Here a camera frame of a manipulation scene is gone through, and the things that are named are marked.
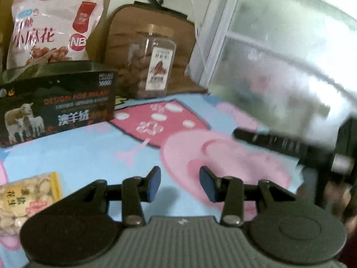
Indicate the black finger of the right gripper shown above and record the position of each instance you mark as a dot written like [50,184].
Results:
[279,144]

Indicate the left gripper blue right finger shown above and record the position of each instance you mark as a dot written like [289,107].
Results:
[227,190]

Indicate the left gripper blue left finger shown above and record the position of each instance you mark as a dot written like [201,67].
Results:
[136,190]

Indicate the yellow peanut snack packet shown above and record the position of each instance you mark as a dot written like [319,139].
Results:
[22,199]

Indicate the person's right hand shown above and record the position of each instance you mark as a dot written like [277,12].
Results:
[339,196]

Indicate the black sheep print box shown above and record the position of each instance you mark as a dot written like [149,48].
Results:
[43,99]

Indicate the pink fried dough snack bag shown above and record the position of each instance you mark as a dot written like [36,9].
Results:
[52,30]

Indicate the white window frame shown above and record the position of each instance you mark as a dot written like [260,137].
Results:
[289,63]

